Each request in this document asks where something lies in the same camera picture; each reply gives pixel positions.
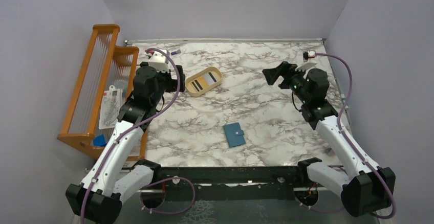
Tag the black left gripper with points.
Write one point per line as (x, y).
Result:
(173, 83)

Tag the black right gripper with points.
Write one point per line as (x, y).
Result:
(273, 74)

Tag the teal card holder wallet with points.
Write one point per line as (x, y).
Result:
(234, 135)

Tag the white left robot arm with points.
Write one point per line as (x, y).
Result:
(100, 195)

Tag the grey white card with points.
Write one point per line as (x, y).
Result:
(209, 78)

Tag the yellow oval tray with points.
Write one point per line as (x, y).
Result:
(195, 84)

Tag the white packaged item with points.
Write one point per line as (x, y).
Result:
(109, 108)

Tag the orange wooden rack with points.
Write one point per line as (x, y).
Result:
(104, 64)

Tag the blue object in rack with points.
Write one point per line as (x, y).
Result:
(99, 141)

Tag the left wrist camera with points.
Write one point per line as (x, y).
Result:
(158, 62)

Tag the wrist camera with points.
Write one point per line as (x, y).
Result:
(308, 61)
(158, 62)

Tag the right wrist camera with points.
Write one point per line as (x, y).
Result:
(308, 61)

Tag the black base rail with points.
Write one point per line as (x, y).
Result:
(227, 183)

